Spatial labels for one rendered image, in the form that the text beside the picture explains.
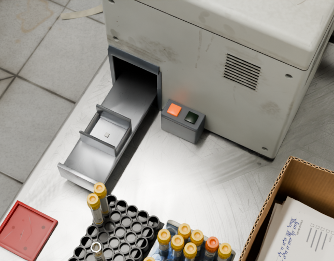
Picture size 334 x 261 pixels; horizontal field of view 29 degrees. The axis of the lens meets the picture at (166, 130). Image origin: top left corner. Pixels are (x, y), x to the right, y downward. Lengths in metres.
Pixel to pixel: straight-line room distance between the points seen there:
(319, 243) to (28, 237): 0.40
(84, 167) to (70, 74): 1.17
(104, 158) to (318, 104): 0.35
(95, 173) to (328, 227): 0.33
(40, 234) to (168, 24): 0.35
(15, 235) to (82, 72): 1.19
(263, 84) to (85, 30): 1.40
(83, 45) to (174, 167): 1.22
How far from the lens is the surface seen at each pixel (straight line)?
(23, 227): 0.95
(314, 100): 1.04
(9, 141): 2.01
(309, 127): 1.02
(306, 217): 0.89
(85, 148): 0.94
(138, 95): 0.97
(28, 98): 2.06
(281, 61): 0.76
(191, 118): 0.94
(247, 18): 0.73
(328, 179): 0.84
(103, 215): 0.92
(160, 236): 0.81
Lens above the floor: 1.76
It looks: 64 degrees down
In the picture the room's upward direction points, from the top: straight up
